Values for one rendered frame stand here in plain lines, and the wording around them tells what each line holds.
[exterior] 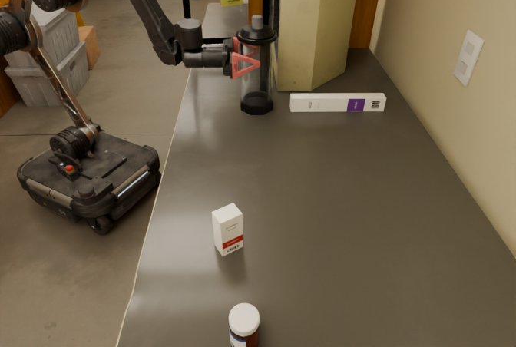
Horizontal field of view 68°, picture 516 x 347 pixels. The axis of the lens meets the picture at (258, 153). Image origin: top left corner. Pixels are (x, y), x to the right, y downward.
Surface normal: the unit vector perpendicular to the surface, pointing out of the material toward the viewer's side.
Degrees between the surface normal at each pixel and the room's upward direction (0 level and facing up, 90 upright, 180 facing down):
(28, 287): 0
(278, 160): 0
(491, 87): 90
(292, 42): 90
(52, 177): 0
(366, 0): 90
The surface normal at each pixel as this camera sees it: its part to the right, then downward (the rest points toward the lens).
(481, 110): -1.00, 0.01
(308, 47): 0.03, 0.60
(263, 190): 0.01, -0.80
